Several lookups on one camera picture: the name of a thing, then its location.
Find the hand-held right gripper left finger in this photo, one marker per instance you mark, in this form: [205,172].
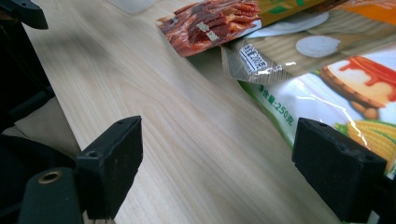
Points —
[109,168]

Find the white and green corn packet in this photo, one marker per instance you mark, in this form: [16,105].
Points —
[311,99]

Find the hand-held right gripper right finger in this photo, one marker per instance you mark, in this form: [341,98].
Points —
[339,168]

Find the green jerky packet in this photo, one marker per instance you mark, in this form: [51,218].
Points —
[211,25]

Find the clear bag with red label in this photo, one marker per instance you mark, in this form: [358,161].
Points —
[134,4]

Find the white and orange bun packet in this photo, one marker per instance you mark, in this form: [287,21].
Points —
[280,53]

